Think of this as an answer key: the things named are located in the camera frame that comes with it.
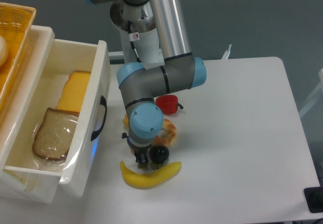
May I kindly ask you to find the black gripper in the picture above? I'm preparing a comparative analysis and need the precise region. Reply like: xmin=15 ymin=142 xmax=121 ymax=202
xmin=122 ymin=132 xmax=150 ymax=168

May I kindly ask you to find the white plastic drawer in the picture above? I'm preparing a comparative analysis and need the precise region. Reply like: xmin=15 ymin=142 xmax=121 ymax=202
xmin=1 ymin=39 xmax=110 ymax=203

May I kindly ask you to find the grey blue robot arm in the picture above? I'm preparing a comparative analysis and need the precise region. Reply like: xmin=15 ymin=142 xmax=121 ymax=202
xmin=86 ymin=0 xmax=206 ymax=168

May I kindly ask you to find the dark purple grape bunch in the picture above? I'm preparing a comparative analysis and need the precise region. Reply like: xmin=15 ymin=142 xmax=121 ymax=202
xmin=149 ymin=145 xmax=170 ymax=170

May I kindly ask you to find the yellow banana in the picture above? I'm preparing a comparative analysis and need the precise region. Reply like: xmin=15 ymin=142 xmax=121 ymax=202
xmin=120 ymin=161 xmax=182 ymax=189

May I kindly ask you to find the red bell pepper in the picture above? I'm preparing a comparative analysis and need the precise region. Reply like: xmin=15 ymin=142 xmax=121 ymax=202
xmin=155 ymin=94 xmax=184 ymax=115

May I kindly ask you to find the brown bread slice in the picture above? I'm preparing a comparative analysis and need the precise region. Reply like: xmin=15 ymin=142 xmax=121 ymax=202
xmin=32 ymin=108 xmax=79 ymax=161

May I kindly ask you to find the white drawer cabinet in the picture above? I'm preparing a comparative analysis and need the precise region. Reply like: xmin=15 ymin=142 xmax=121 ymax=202
xmin=1 ymin=25 xmax=55 ymax=203

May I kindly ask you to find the white bun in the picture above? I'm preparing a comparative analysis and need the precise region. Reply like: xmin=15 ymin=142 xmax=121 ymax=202
xmin=0 ymin=36 xmax=9 ymax=67

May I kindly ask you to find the black device at edge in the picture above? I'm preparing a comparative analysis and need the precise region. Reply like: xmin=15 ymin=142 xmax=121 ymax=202
xmin=303 ymin=187 xmax=323 ymax=213

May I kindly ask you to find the yellow wicker basket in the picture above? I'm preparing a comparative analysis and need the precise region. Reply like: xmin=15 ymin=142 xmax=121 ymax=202
xmin=1 ymin=3 xmax=36 ymax=111

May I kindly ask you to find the orange shrimp ring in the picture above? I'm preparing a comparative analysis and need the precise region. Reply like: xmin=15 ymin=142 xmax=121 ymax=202
xmin=151 ymin=118 xmax=178 ymax=148

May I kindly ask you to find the black drawer handle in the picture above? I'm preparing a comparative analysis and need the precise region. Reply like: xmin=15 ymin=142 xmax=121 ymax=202
xmin=90 ymin=95 xmax=107 ymax=141

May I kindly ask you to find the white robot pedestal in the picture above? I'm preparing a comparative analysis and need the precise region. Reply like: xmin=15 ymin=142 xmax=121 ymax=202
xmin=110 ymin=0 xmax=164 ymax=69

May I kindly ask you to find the white frame at right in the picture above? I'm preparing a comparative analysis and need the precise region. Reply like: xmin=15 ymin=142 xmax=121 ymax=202
xmin=298 ymin=69 xmax=322 ymax=118

